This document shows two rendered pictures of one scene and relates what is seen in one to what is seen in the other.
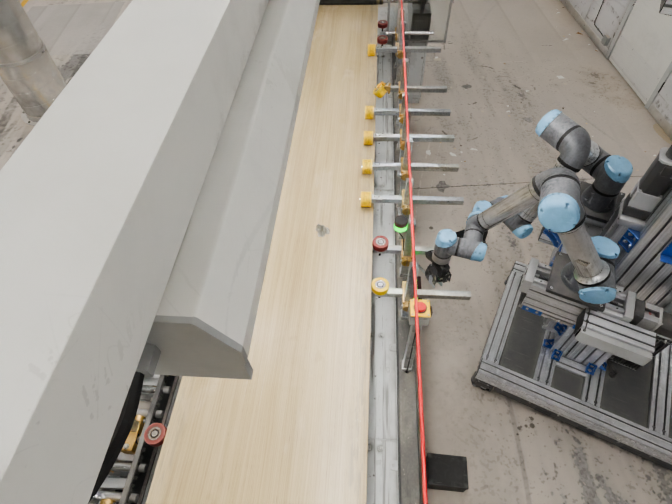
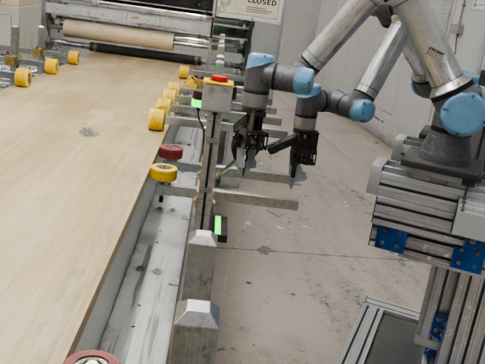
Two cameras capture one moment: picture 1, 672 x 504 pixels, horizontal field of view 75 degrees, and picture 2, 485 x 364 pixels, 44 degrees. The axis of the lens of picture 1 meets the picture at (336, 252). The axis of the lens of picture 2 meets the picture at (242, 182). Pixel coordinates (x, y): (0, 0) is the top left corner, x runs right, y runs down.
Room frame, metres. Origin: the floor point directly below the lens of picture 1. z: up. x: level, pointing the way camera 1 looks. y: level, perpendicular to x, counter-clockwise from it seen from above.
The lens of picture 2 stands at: (-0.62, -0.12, 1.41)
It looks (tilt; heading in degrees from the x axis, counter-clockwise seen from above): 17 degrees down; 350
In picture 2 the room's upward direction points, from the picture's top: 8 degrees clockwise
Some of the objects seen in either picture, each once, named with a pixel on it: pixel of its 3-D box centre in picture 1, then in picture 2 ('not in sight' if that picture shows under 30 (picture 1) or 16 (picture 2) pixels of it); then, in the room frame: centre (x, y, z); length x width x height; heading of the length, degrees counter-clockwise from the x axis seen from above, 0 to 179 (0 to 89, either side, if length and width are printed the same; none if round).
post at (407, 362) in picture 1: (411, 344); (204, 198); (0.78, -0.29, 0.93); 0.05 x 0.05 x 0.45; 83
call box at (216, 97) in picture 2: (419, 313); (216, 97); (0.78, -0.29, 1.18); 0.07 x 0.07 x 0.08; 83
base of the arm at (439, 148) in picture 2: (584, 272); (447, 143); (0.98, -1.00, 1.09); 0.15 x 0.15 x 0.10
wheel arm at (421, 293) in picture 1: (422, 294); (226, 196); (1.07, -0.39, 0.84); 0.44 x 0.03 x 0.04; 83
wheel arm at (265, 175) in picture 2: (419, 250); (226, 171); (1.32, -0.41, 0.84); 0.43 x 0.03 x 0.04; 83
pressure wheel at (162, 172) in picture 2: (379, 290); (162, 183); (1.09, -0.19, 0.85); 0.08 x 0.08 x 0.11
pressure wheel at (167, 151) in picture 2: (380, 248); (169, 162); (1.34, -0.22, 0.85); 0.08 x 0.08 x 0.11
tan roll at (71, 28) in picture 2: not in sight; (147, 38); (3.94, -0.10, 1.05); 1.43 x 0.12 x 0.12; 83
